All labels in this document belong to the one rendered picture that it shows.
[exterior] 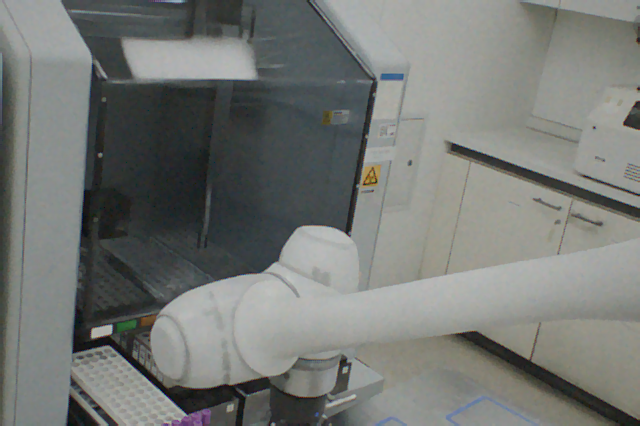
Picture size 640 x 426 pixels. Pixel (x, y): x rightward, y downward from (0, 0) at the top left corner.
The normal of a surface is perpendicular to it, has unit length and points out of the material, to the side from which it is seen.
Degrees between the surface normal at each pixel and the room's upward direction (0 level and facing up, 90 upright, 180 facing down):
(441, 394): 0
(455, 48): 90
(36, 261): 90
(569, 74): 90
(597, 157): 90
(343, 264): 70
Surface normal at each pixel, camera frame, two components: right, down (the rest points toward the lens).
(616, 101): -0.58, -0.40
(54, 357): 0.66, 0.33
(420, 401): 0.15, -0.94
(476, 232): -0.75, 0.10
